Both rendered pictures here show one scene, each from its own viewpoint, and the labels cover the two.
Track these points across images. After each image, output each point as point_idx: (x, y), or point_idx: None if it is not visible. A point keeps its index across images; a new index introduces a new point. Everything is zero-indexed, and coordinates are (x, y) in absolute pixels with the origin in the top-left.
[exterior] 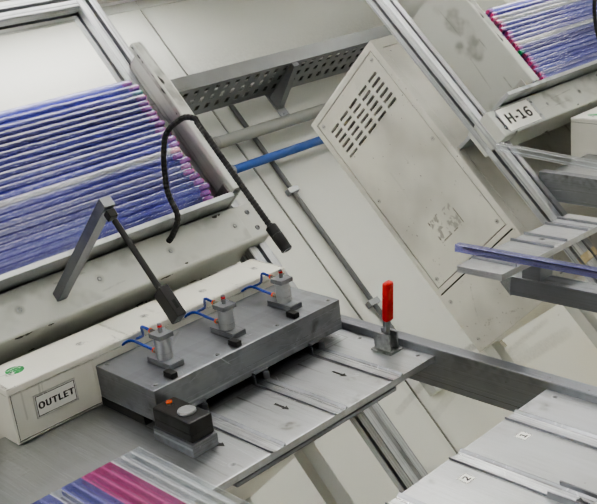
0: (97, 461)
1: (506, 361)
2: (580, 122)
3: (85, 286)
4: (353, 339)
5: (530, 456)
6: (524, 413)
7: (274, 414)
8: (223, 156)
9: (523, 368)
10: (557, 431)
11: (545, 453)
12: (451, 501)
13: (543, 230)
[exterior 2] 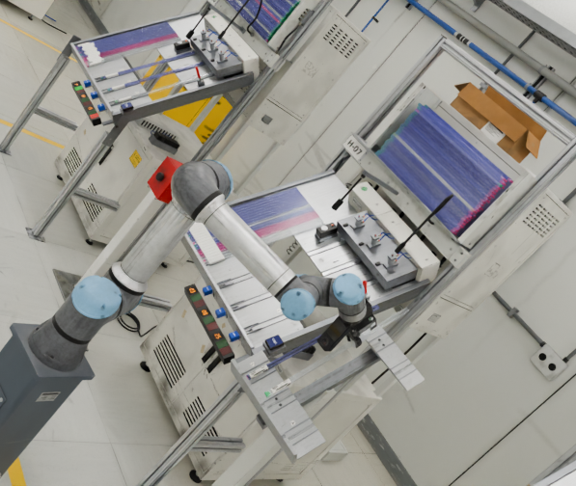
0: (326, 216)
1: (326, 324)
2: None
3: (402, 200)
4: (379, 294)
5: (266, 307)
6: None
7: (331, 258)
8: (429, 215)
9: (317, 326)
10: (276, 319)
11: (265, 310)
12: (256, 281)
13: (397, 352)
